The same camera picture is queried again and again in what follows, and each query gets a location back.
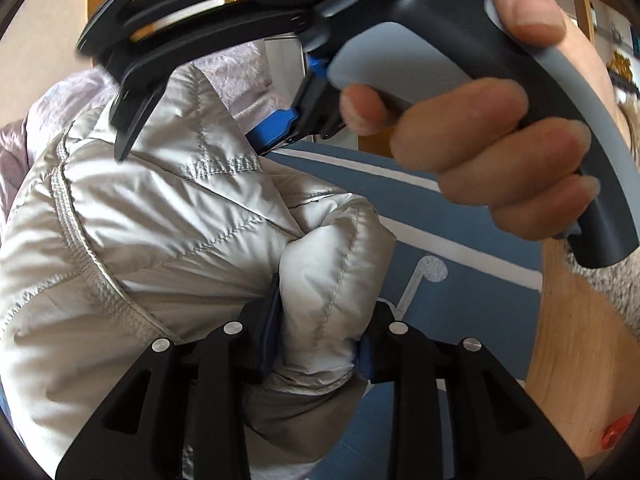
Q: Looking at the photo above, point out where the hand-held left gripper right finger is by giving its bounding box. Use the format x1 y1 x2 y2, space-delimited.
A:
352 305 586 480

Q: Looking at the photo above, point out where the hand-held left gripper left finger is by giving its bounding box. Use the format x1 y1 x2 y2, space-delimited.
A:
55 292 283 480

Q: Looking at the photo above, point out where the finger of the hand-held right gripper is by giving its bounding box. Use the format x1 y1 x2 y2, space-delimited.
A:
247 52 348 156
109 55 171 162

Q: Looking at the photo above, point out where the silver puffer jacket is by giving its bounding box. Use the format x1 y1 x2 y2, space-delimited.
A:
0 62 398 480

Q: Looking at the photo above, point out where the person's right hand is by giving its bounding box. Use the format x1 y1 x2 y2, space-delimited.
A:
340 0 631 243

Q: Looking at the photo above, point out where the pink crumpled duvet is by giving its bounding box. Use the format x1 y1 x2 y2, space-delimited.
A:
0 40 286 196

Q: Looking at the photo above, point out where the blue striped bed sheet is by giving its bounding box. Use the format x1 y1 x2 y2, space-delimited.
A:
240 132 546 480

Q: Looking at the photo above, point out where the red plastic object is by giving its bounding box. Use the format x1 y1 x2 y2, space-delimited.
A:
600 412 628 451

